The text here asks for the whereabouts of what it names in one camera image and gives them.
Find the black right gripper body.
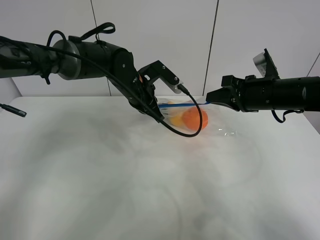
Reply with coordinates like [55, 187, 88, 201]
[221, 75, 244, 112]

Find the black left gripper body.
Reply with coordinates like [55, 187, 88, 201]
[128, 80, 160, 117]

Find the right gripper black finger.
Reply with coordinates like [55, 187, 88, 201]
[206, 87, 238, 109]

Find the clear zip bag blue seal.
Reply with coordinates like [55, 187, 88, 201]
[157, 97, 237, 137]

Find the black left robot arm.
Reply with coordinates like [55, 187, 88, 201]
[0, 36, 164, 119]

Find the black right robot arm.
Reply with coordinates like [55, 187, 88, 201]
[206, 75, 320, 112]

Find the orange fruit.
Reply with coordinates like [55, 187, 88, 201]
[182, 106, 209, 131]

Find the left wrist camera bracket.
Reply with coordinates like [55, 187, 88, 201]
[138, 60, 182, 94]

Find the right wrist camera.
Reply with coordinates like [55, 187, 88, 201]
[253, 48, 280, 79]

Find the black usb cable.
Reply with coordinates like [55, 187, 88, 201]
[0, 30, 203, 138]

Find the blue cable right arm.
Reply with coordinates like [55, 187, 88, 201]
[271, 109, 305, 124]

